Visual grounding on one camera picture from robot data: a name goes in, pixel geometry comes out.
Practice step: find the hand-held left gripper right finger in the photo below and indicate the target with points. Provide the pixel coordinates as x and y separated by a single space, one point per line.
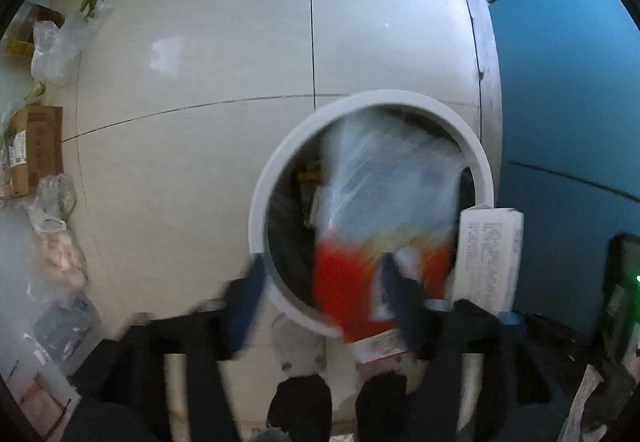
402 307

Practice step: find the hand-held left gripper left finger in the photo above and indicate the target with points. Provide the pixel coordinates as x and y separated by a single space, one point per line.
245 307

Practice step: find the clear bag with red label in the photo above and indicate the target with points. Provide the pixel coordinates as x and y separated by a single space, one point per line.
350 282

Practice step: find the long white printed box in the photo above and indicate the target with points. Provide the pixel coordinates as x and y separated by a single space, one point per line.
487 262

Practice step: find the white round trash bin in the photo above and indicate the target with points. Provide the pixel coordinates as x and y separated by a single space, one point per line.
265 202

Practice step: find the dark grey packet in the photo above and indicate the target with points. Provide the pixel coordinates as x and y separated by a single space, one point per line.
67 327

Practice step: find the plastic bag of pale vegetables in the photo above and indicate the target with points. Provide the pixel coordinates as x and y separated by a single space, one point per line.
57 242

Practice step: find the blue cabinet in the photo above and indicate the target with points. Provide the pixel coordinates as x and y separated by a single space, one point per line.
560 71

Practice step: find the brown cardboard box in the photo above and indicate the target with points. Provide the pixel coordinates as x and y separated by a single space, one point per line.
37 146

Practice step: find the white plastic bag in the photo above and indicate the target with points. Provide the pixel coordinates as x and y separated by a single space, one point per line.
57 46

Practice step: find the green pepper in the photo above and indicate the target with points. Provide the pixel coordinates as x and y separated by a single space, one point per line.
91 0

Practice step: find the small brown box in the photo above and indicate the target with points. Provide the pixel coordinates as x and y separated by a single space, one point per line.
30 29

